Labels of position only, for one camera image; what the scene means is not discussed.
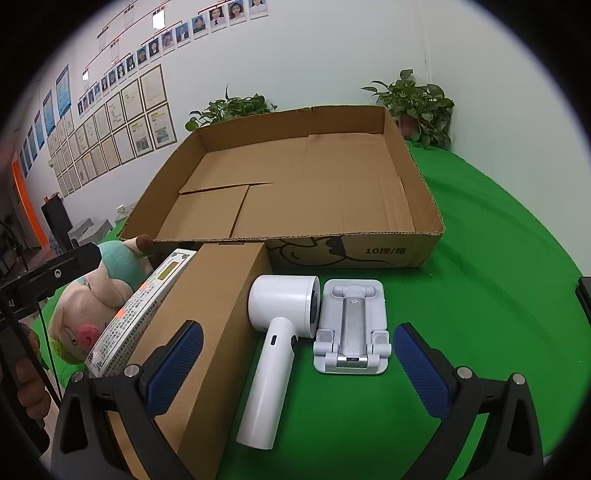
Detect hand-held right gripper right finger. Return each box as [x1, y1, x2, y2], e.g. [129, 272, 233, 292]
[392, 322, 546, 480]

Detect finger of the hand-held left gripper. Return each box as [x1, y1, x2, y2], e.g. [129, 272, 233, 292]
[0, 243, 102, 303]

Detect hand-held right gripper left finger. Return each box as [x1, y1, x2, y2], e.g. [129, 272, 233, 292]
[50, 319, 205, 480]

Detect plush pig toy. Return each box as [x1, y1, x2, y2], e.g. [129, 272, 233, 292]
[47, 234, 155, 365]

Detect brown cardboard box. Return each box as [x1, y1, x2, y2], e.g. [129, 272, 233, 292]
[107, 242, 273, 480]

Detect white printed carton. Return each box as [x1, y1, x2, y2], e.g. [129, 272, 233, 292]
[84, 248, 198, 378]

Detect white hair dryer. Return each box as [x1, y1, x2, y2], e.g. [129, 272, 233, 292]
[236, 274, 321, 449]

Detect large cardboard tray box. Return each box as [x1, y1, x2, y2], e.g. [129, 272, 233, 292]
[119, 105, 445, 269]

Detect person's left hand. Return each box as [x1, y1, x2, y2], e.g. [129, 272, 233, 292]
[14, 330, 51, 420]

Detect black cabinet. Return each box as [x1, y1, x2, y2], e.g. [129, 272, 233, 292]
[41, 196, 74, 250]

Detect white folding phone stand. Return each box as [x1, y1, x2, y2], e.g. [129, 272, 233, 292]
[313, 279, 393, 376]

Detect green tablecloth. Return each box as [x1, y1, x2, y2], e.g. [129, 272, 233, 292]
[28, 138, 591, 480]

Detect black object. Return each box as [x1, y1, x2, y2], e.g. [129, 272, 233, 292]
[577, 276, 591, 319]

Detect potted green plant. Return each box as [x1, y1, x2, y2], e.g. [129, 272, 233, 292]
[185, 84, 279, 133]
[361, 69, 455, 151]

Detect black cable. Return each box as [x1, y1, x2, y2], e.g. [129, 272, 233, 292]
[0, 291, 63, 407]

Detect group of framed wall certificates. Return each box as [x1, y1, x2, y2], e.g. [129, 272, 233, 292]
[46, 64, 178, 199]

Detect row of blue wall posters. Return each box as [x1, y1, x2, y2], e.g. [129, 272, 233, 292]
[18, 65, 72, 178]

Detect row of wall portrait photos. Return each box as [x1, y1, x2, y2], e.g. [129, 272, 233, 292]
[76, 0, 269, 116]

